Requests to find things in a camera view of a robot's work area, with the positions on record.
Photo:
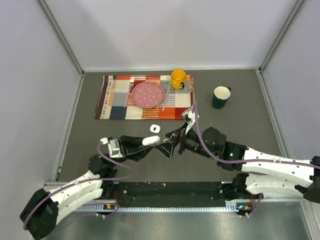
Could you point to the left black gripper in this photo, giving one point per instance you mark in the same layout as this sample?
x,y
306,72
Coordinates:
x,y
129,146

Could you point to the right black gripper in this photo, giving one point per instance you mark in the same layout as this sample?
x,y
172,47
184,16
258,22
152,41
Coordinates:
x,y
166,148

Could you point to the white oval charging case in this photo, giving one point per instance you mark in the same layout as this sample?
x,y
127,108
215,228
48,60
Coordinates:
x,y
151,140

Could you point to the dark green white mug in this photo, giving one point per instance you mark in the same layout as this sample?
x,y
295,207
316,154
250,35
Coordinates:
x,y
221,94

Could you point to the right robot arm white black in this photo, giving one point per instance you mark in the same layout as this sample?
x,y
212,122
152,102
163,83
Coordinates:
x,y
258,172

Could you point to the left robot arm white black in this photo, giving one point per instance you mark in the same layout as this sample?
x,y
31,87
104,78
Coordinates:
x,y
46,209

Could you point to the grey knife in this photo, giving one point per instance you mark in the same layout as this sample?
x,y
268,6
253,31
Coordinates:
x,y
166,96

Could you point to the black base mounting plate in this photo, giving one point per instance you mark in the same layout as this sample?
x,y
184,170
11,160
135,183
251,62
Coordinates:
x,y
173,194

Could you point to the pink dotted plate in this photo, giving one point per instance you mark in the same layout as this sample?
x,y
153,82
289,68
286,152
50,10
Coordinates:
x,y
147,95

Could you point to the colourful checked placemat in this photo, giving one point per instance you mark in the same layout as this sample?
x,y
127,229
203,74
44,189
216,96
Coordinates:
x,y
114,90

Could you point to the yellow glass mug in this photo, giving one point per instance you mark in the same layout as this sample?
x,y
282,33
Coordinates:
x,y
178,79

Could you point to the grey fork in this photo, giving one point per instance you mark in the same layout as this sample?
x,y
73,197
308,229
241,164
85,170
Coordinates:
x,y
131,84

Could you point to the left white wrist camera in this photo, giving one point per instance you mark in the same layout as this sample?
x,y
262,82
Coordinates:
x,y
113,145

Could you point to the white slotted cable duct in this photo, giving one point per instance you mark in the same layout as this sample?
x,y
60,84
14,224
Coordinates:
x,y
229,207

